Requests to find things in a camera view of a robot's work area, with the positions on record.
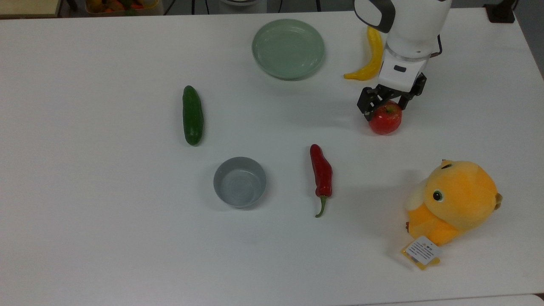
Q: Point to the red chili pepper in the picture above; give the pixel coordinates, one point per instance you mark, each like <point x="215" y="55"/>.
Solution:
<point x="321" y="170"/>

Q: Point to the yellow banana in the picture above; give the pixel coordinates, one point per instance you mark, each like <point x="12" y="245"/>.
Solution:
<point x="374" y="59"/>

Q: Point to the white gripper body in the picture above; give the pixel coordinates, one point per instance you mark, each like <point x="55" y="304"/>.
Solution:
<point x="401" y="70"/>

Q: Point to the grey bowl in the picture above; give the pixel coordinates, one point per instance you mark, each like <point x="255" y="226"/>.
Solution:
<point x="240" y="182"/>

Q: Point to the pale green plate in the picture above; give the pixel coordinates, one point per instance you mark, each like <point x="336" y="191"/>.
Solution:
<point x="288" y="49"/>

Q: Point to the red apple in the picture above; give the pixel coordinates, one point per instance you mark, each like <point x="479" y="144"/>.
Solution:
<point x="386" y="121"/>

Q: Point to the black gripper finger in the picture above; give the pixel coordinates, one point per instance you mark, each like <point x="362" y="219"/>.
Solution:
<point x="367" y="100"/>
<point x="414" y="91"/>

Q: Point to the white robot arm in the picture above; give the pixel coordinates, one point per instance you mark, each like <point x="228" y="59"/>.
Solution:
<point x="418" y="21"/>

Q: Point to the black stand base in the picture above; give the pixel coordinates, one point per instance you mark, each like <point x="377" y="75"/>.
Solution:
<point x="500" y="10"/>

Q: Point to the wooden board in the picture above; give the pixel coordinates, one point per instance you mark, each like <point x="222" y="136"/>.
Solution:
<point x="27" y="7"/>

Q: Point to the green cucumber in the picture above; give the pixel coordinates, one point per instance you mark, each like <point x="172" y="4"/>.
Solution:
<point x="193" y="114"/>

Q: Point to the clear bin with fruit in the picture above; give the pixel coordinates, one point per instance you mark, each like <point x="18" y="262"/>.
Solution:
<point x="121" y="6"/>

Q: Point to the yellow plush toy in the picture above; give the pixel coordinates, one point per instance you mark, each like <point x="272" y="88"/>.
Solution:
<point x="454" y="199"/>

